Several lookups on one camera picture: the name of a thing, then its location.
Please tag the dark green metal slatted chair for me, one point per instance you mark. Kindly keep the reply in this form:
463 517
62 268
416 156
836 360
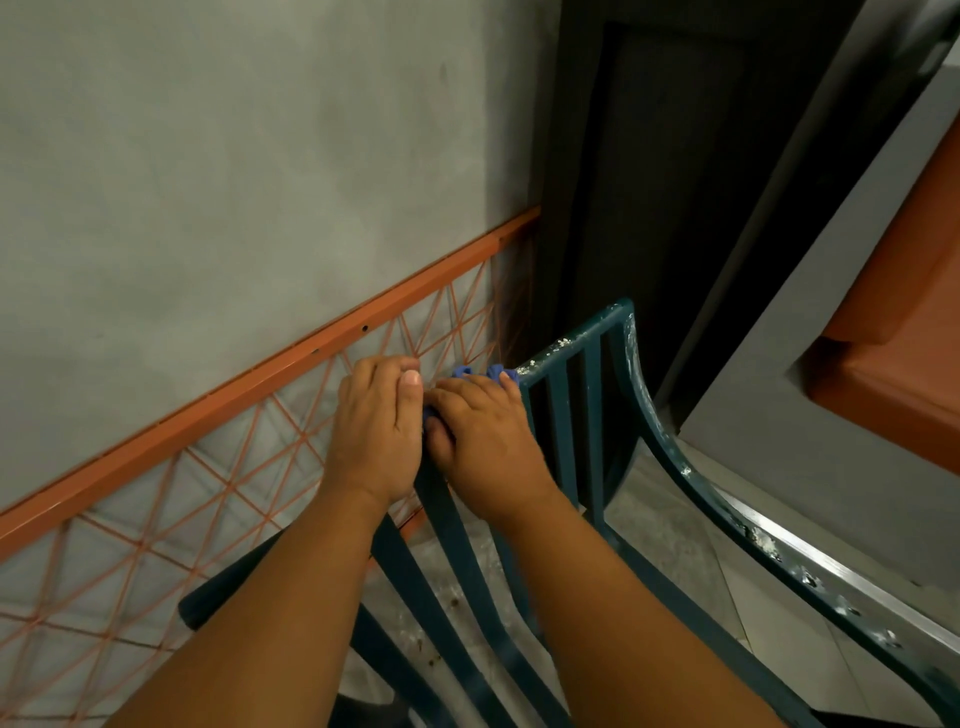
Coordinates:
442 517

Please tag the person's left hand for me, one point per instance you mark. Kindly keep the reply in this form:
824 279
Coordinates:
375 435

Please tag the person's left forearm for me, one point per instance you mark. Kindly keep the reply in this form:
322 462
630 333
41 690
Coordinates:
262 637

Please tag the person's right hand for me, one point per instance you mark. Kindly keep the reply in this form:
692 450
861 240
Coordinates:
487 450

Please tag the black partition panel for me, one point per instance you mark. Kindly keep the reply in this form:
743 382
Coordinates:
675 150

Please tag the orange cushioned booth bench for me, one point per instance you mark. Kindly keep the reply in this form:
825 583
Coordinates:
900 300

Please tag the blue cleaning cloth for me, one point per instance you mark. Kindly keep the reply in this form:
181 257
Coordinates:
496 372

